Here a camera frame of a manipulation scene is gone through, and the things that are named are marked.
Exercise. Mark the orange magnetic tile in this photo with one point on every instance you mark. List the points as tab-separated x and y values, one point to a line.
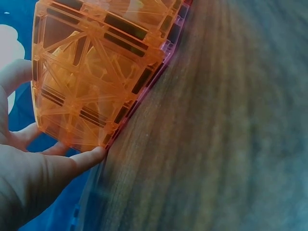
96	72
60	120
154	14

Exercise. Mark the pink magnetic tile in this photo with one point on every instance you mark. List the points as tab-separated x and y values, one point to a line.
172	43

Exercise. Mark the person's left hand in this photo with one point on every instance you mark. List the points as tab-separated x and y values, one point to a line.
29	183

